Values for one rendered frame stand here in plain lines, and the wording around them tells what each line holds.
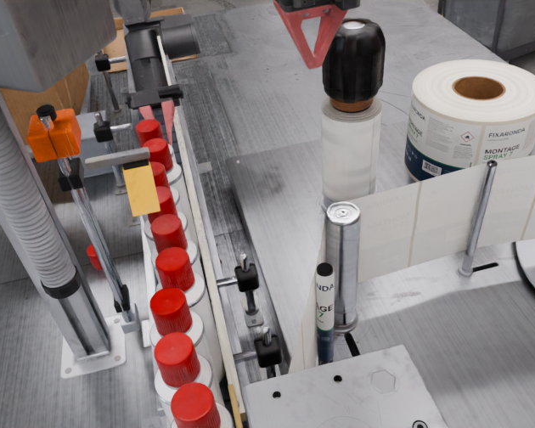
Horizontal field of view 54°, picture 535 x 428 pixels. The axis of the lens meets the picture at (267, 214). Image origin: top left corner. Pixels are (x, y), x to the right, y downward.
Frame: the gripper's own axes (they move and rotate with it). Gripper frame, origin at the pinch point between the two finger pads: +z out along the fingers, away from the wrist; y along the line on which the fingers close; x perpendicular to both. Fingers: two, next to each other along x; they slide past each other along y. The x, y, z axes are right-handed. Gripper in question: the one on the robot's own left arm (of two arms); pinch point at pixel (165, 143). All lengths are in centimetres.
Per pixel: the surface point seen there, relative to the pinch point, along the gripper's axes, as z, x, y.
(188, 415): 27, -57, -1
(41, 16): -1, -61, -3
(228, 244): 19.9, -7.7, 6.7
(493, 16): -49, 159, 171
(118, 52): -36, 59, -9
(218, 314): 26.4, -29.3, 2.7
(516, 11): -47, 149, 177
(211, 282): 22.8, -24.9, 2.8
